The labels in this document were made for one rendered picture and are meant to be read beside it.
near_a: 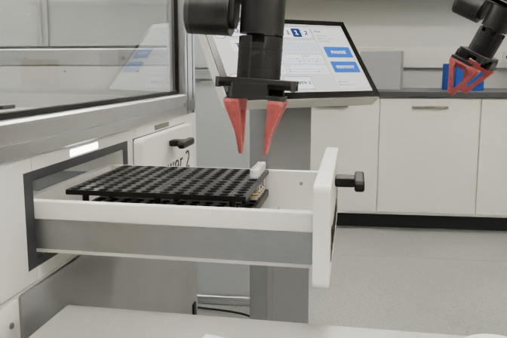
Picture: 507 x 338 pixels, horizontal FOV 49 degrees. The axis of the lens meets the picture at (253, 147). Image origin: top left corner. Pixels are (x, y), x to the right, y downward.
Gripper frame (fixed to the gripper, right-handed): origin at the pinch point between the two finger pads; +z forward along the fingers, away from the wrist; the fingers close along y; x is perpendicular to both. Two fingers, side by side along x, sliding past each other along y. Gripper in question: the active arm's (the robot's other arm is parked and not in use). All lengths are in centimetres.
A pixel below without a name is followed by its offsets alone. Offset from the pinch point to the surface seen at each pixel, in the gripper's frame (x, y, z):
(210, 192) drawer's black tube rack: 8.1, 3.6, 4.7
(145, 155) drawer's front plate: -16.2, 20.4, 5.0
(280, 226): 14.8, -5.6, 6.2
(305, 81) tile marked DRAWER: -93, -1, -8
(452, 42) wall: -364, -91, -42
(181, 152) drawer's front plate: -36.3, 19.8, 7.1
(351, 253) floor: -243, -27, 88
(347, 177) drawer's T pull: 3.5, -12.5, 2.2
